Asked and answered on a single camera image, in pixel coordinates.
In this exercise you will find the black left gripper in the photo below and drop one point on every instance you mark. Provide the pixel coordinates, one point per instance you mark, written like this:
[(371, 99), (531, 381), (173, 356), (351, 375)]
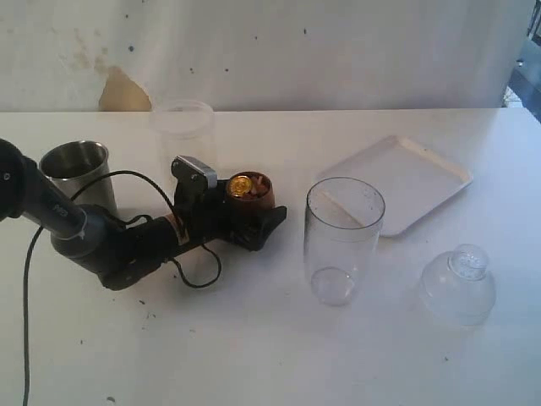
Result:
[(206, 216)]

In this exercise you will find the gold foil coin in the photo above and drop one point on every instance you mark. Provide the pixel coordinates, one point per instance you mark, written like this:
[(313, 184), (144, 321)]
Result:
[(239, 186)]

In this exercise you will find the brown wooden cup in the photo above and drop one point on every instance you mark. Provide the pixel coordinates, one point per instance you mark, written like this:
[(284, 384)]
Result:
[(247, 203)]

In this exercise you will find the reddish-brown apple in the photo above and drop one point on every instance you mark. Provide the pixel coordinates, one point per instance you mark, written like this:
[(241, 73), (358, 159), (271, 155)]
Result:
[(259, 187)]

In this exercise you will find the stainless steel cup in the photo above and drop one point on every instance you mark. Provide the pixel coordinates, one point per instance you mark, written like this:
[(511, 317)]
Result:
[(73, 165)]

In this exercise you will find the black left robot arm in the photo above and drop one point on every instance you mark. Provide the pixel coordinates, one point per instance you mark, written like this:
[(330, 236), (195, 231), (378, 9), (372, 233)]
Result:
[(91, 237)]

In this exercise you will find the clear plastic shaker cup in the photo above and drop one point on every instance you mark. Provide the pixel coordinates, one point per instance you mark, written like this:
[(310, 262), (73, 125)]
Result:
[(342, 224)]

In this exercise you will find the clear plastic shaker lid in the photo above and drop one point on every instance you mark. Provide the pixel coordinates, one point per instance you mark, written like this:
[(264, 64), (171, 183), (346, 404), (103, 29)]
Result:
[(457, 286)]

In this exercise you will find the translucent plastic container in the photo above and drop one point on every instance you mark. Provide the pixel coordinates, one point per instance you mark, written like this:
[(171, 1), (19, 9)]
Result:
[(184, 128)]

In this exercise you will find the white square tray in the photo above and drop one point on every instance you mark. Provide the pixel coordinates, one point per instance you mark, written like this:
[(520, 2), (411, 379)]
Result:
[(413, 179)]

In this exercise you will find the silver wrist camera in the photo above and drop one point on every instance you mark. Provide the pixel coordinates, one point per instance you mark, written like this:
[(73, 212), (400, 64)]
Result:
[(193, 175)]

